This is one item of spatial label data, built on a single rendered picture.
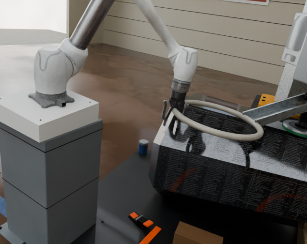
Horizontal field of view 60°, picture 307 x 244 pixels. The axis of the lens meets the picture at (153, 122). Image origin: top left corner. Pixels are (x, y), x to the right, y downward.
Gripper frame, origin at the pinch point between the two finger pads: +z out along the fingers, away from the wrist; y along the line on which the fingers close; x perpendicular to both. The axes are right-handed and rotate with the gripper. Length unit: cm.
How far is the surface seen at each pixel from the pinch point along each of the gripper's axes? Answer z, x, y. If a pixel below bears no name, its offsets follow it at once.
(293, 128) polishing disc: -7, 12, 78
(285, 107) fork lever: -18, 16, 70
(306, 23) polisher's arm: -71, 83, 107
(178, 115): -10.4, -9.1, 0.5
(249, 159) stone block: 15, 7, 54
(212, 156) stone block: 20.7, 14.2, 34.3
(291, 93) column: -15, 84, 119
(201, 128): -10.1, -20.2, 9.3
